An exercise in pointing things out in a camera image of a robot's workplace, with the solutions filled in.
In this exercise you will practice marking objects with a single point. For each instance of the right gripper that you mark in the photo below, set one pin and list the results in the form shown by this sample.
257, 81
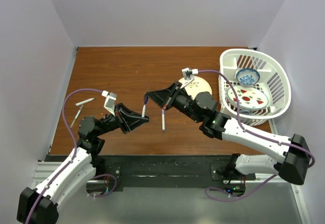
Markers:
161, 97

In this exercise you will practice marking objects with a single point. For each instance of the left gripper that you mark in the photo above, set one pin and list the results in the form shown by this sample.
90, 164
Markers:
130, 120

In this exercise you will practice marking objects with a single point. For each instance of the white marker with purple ink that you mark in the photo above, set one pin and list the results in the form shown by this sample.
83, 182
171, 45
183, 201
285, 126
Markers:
163, 120

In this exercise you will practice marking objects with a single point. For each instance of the dark blue pen cap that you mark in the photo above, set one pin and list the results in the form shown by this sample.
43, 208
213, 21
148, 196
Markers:
145, 101

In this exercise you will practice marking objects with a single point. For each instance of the white marker black tip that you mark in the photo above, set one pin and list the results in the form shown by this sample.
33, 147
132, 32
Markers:
144, 110

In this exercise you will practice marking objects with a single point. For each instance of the thin green white pen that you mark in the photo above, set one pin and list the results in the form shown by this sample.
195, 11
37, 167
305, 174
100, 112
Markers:
76, 116

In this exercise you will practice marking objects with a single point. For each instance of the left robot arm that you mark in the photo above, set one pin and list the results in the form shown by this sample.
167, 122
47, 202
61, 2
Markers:
42, 203

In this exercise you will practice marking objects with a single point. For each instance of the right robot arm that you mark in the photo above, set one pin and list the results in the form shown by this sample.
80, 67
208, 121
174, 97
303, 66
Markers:
286, 157

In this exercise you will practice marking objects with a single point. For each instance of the cream and blue plate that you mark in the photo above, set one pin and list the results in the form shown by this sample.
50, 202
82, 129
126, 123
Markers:
198, 85

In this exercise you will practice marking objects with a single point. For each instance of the white marker green tip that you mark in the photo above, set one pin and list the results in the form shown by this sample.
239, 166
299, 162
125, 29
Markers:
84, 102

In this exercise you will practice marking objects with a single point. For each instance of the blue patterned bowl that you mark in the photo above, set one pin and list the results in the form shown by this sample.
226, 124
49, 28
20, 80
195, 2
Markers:
248, 76

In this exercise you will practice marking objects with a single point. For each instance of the watermelon pattern plate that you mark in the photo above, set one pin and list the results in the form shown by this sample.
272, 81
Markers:
250, 98

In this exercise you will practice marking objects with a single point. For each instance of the white plastic basket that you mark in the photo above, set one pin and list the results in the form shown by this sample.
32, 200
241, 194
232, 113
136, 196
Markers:
273, 82

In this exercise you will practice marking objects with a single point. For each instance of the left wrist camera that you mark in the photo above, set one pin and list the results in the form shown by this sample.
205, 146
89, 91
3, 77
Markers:
110, 100

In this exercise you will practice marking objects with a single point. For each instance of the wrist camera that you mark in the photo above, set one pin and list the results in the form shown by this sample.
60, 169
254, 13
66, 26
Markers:
189, 76
110, 100

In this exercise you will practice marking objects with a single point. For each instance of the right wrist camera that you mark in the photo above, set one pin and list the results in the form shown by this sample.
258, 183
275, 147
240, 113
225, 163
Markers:
189, 76

